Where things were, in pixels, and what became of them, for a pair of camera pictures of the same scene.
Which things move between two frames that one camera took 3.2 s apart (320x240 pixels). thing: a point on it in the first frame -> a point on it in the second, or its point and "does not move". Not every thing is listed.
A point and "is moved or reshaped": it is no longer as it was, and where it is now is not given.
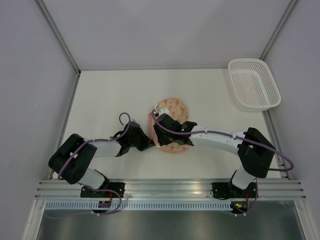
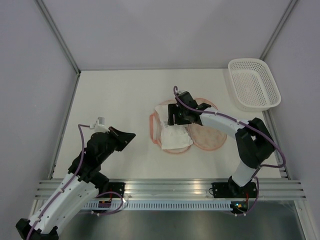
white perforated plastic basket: (253, 86) does not move
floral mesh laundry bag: (179, 111) is moved or reshaped
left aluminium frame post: (58, 34) does not move
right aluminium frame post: (287, 12) does not move
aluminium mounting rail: (172, 189) does not move
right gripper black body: (163, 138) -> (180, 117)
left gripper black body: (140, 142) -> (111, 148)
